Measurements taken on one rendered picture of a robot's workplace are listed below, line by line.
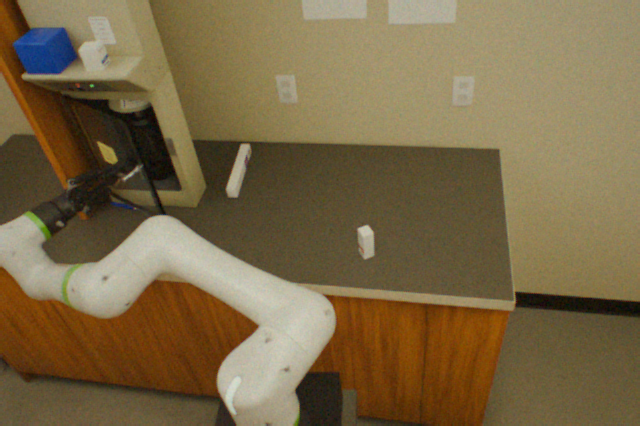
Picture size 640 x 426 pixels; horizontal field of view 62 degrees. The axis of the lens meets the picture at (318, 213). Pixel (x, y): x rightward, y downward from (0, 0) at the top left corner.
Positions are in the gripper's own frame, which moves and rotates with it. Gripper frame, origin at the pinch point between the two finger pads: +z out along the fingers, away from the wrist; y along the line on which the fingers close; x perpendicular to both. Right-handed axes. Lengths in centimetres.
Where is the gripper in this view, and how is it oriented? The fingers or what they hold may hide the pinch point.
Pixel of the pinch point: (114, 172)
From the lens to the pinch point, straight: 174.1
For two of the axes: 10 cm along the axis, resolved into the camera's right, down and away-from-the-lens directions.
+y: -1.0, -7.3, -6.8
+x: -8.1, -3.4, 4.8
